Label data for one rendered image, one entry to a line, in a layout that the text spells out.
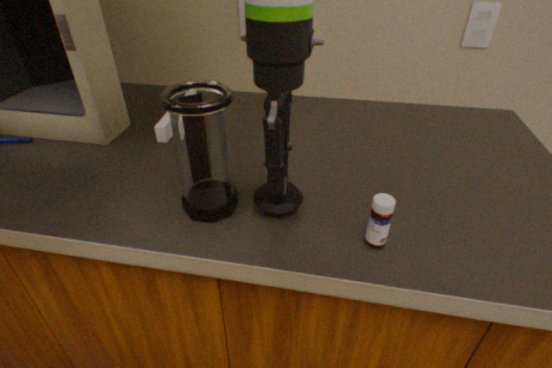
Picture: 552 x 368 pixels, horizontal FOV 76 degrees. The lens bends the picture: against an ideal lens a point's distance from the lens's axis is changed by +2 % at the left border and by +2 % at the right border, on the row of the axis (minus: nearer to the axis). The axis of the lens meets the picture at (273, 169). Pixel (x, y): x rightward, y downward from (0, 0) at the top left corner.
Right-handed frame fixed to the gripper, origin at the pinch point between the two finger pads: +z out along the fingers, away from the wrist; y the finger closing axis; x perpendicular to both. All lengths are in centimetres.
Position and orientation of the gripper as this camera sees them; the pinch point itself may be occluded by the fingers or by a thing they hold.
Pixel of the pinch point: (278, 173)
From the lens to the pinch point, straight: 62.1
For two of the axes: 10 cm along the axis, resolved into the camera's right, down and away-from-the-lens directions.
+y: 1.8, -5.5, 8.1
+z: 0.0, 8.3, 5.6
